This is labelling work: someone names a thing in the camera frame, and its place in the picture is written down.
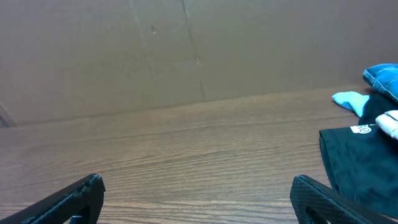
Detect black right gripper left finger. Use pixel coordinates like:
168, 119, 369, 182
1, 174, 106, 224

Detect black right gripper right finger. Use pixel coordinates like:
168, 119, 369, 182
290, 175, 397, 224

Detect beige khaki shorts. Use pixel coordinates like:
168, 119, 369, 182
376, 110, 398, 140

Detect black printed t-shirt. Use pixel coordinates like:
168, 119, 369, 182
320, 93, 397, 218

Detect light blue garment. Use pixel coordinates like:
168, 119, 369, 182
331, 91, 370, 118

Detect blue denim jeans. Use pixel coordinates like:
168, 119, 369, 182
363, 63, 397, 102

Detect brown cardboard backboard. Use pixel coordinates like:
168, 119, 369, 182
1, 0, 397, 126

